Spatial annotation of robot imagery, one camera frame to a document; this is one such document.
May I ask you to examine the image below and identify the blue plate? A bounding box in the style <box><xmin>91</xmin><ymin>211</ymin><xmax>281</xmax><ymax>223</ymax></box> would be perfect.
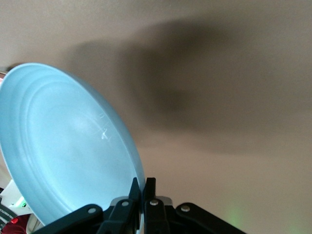
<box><xmin>0</xmin><ymin>62</ymin><xmax>147</xmax><ymax>234</ymax></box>

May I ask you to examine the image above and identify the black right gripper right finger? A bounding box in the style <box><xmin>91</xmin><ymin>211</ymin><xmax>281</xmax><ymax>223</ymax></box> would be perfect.
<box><xmin>143</xmin><ymin>177</ymin><xmax>247</xmax><ymax>234</ymax></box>

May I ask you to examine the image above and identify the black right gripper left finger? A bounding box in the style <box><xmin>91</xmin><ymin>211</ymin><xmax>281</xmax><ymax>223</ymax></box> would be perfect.
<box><xmin>36</xmin><ymin>177</ymin><xmax>141</xmax><ymax>234</ymax></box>

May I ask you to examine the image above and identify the brown table cloth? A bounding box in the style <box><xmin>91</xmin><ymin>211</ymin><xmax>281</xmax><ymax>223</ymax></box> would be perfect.
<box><xmin>0</xmin><ymin>0</ymin><xmax>312</xmax><ymax>234</ymax></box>

